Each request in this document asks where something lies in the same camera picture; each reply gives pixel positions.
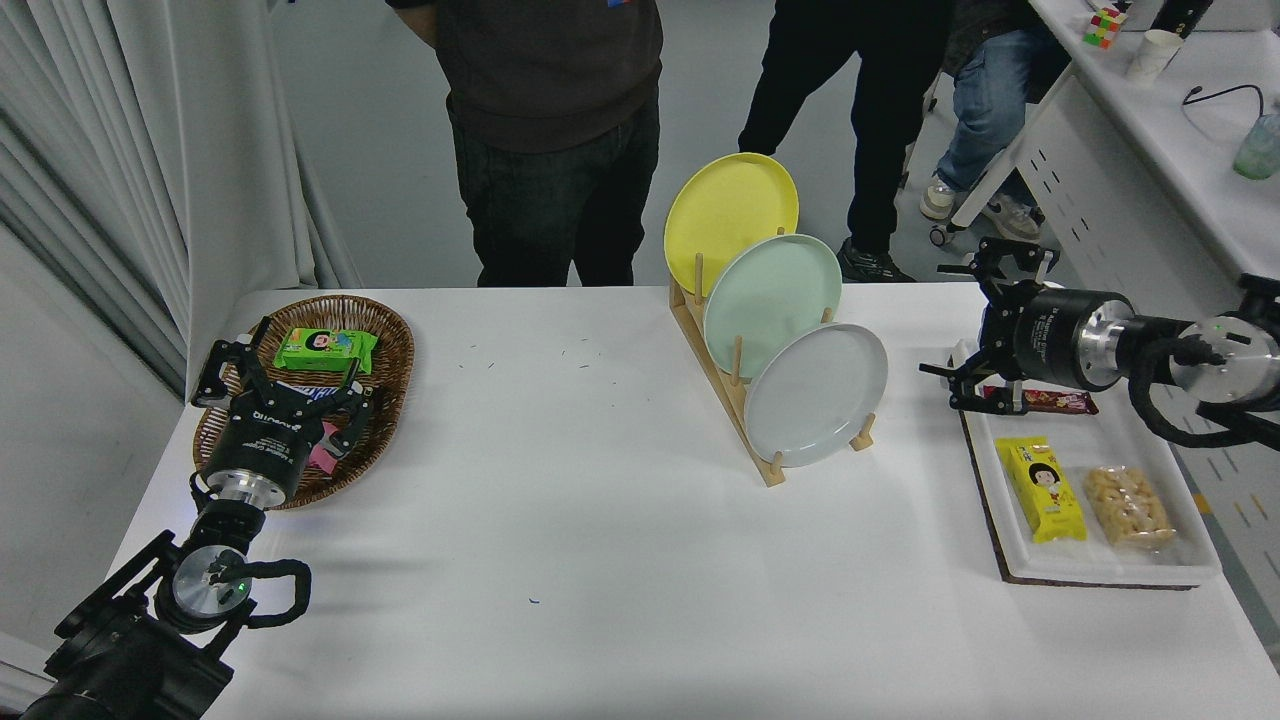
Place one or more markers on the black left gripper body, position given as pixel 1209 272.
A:
pixel 262 445

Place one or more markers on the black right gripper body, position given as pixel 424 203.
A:
pixel 1040 335

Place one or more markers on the grey plate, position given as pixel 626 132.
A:
pixel 815 395

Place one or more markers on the standing person's forearm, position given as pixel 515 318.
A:
pixel 415 18

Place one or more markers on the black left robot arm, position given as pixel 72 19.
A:
pixel 120 665

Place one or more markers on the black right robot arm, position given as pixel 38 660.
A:
pixel 1150 335

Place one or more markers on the wooden plate rack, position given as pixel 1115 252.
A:
pixel 771 474

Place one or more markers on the mint green plate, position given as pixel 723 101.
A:
pixel 770 295

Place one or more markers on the yellow plate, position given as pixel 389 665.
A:
pixel 725 215

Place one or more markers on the dark blue snack bar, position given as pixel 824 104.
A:
pixel 300 388

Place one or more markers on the pink snack pack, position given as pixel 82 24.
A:
pixel 322 458

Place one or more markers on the green snack pack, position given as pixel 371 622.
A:
pixel 325 350

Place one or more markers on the red snack bar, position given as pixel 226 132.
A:
pixel 1060 402

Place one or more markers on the brown wicker basket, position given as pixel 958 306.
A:
pixel 390 340

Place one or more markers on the yellow snack pack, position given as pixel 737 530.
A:
pixel 1045 495

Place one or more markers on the white tray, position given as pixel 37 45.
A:
pixel 1100 440

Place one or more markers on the person in blue jeans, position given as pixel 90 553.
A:
pixel 990 100

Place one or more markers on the clear bag of puffed snack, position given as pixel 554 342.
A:
pixel 1130 505

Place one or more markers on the white side desk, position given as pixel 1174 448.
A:
pixel 1180 150

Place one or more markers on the person in black trousers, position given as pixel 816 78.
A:
pixel 880 100

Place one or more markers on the white curtain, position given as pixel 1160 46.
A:
pixel 150 150

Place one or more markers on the colourful puzzle cube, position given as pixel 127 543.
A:
pixel 1105 28

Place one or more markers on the white paper cup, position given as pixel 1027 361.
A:
pixel 1155 55

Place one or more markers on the green translucent bottle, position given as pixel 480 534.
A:
pixel 1260 150

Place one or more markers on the person standing in brown top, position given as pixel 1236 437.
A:
pixel 550 80

